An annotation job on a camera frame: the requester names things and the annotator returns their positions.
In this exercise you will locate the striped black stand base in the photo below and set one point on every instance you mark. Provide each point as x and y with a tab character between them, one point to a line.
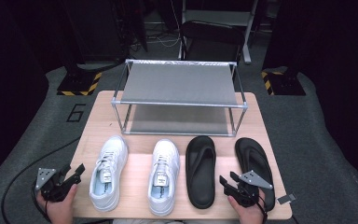
77	84
284	85

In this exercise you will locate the black curtain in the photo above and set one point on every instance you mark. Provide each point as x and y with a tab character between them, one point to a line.
9	77
338	77

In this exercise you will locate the white sneaker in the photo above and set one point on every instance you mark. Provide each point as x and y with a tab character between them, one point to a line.
113	149
167	152

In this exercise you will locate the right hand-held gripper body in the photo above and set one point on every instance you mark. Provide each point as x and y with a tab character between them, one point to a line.
248	193

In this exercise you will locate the black chair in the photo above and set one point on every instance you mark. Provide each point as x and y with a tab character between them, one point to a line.
211	32

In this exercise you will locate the grey tape strip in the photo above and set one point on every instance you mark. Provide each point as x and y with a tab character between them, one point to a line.
286	198

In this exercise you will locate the person's right hand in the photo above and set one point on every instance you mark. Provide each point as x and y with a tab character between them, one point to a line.
250	215

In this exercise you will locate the person's left hand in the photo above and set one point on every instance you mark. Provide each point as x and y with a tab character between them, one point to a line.
59	213

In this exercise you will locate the black slipper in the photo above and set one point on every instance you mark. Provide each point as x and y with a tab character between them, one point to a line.
200	193
251	155

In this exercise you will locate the white metal desk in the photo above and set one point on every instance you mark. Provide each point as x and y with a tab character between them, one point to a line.
217	17

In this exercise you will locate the person's light clothing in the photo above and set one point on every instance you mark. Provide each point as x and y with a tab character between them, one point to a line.
146	221

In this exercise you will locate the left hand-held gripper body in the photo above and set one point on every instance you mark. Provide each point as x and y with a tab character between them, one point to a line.
51	189

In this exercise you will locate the grey metal shoe rack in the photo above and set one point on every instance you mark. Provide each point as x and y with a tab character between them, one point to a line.
180	84

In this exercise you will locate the dark cabinet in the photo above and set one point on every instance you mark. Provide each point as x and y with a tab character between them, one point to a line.
96	28

